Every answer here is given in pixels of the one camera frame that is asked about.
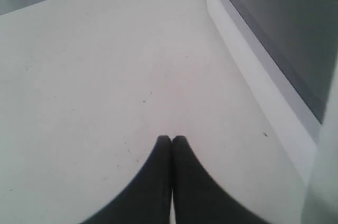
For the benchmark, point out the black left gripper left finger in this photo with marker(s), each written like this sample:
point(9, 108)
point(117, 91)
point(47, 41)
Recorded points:
point(147, 198)

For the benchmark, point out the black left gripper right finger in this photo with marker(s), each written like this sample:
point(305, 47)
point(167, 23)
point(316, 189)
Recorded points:
point(197, 197)

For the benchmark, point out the white framed grey panel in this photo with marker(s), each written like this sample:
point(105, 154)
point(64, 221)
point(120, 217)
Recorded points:
point(287, 52)

